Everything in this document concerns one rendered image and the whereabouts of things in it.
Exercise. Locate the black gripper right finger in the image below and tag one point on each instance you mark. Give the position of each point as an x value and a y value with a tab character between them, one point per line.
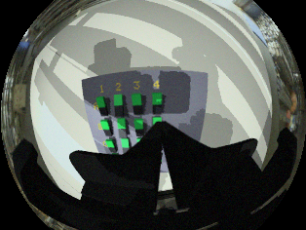
190	162

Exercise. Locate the grey switch panel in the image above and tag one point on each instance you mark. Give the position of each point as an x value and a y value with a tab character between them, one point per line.
122	106

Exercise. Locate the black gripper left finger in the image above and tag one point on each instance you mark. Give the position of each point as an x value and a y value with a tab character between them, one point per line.
139	167

